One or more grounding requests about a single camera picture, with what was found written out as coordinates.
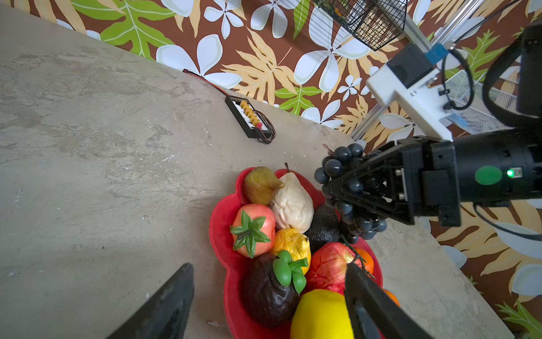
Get yellow wrinkled pear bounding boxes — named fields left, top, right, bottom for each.
left=270, top=228, right=311, bottom=275

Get orange tangerines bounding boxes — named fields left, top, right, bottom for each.
left=342, top=235, right=375, bottom=281

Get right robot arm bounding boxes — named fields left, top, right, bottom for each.
left=314, top=21, right=541, bottom=240

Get white wire basket right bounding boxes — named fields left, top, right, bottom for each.
left=446, top=70, right=518, bottom=134

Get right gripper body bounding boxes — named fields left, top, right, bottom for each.
left=398, top=137, right=461, bottom=227

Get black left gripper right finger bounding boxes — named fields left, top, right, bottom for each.
left=344, top=263, right=432, bottom=339

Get black grape bunch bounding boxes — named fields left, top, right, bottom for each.
left=314, top=143, right=388, bottom=244

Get black wire basket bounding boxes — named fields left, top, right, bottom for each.
left=316, top=0, right=407, bottom=51

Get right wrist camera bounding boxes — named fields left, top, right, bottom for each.
left=367, top=42, right=454, bottom=141

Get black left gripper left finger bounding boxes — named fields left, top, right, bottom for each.
left=109, top=263, right=195, bottom=338

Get red flower-shaped fruit bowl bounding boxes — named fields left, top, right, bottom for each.
left=208, top=167, right=385, bottom=339

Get dark purple mangosteen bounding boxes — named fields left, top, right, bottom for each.
left=240, top=250, right=309, bottom=328

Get red apple with leaf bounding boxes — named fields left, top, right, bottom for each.
left=230, top=204, right=276, bottom=258

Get yellow lemon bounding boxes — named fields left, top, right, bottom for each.
left=290, top=290, right=354, bottom=339

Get dark avocado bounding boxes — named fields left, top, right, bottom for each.
left=304, top=204, right=342, bottom=254

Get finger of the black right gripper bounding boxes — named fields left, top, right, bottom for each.
left=325, top=193, right=415, bottom=225
left=323, top=141, right=407, bottom=195

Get brown round fruit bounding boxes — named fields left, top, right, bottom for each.
left=243, top=167, right=285, bottom=206

